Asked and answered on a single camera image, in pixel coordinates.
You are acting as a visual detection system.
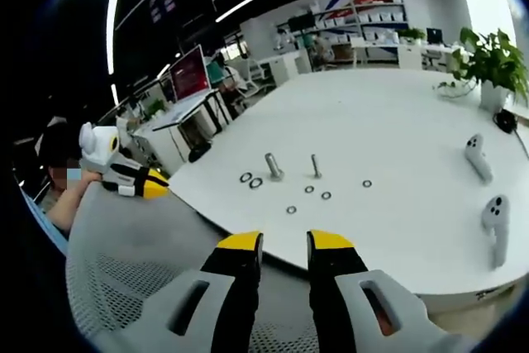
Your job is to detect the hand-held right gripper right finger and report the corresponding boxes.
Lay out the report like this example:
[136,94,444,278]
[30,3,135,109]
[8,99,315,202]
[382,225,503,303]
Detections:
[306,228,477,353]

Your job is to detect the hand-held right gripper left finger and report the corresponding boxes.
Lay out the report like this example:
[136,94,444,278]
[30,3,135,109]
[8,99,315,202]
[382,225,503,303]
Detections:
[93,229,265,353]

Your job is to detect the large steel threaded stud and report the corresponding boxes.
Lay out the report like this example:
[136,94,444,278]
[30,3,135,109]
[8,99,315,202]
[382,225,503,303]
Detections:
[264,152,286,183]

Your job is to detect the person's head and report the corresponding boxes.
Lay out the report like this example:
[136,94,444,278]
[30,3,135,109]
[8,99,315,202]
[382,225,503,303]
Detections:
[39,121,83,172]

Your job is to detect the grey mesh office chair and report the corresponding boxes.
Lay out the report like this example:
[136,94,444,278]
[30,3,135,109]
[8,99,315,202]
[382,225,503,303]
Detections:
[64,181,322,353]

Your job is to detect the leafy desk plant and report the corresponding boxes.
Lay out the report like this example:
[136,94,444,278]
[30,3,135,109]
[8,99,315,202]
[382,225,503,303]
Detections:
[144,98,167,119]

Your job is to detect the white standing desk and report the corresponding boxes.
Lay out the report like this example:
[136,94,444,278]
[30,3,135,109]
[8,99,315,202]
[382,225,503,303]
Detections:
[151,88,231,162]

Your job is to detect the monitor with red screen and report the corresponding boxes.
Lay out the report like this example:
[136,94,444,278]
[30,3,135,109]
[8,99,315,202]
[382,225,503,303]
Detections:
[168,44,212,104]

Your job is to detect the curved ceiling light strip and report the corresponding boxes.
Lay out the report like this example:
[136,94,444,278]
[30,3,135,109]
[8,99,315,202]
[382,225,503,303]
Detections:
[105,0,133,75]

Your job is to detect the white office chair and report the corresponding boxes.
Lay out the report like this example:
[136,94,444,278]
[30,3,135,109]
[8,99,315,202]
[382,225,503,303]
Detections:
[241,58,276,92]

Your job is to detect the white handheld controller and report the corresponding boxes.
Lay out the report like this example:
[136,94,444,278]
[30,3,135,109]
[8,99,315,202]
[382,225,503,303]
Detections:
[464,133,494,184]
[481,194,511,269]

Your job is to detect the black monitor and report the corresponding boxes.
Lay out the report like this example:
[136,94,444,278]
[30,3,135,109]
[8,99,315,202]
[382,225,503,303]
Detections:
[288,12,317,34]

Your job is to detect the white storage shelves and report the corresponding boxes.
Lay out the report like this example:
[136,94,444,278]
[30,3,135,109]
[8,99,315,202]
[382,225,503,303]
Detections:
[307,0,408,69]

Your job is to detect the small green potted plant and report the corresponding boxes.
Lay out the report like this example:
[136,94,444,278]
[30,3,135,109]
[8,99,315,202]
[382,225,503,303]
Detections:
[397,26,427,45]

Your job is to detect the green plant in white pot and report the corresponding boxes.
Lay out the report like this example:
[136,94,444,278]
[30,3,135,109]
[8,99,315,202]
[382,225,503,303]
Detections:
[436,26,529,114]

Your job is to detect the black coiled cable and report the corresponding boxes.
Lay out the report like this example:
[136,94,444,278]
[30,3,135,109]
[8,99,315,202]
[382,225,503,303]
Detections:
[493,108,529,151]

